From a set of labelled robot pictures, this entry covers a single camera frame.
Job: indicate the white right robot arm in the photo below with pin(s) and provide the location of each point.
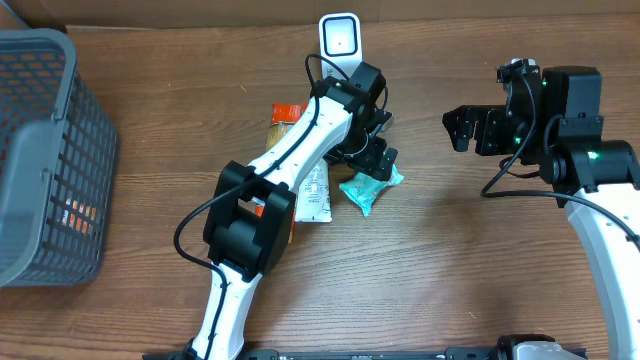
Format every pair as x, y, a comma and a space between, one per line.
551, 119

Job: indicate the teal wipes packet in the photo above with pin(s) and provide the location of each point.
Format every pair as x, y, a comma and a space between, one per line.
363, 190

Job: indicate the grey plastic basket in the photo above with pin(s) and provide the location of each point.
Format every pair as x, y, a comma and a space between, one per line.
59, 155

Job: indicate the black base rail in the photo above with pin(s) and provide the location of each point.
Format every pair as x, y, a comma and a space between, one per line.
454, 353

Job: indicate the white barcode scanner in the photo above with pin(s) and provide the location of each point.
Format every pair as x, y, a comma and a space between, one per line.
340, 40

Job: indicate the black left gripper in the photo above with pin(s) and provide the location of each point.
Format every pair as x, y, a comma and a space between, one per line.
376, 163

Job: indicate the red spaghetti packet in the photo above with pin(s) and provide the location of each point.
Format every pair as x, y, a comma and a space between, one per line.
283, 117

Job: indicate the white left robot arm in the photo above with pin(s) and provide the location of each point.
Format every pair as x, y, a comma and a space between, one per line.
252, 210

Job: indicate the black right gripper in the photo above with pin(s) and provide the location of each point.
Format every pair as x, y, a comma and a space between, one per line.
488, 120

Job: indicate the white tube gold cap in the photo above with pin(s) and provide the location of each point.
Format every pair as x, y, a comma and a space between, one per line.
313, 198

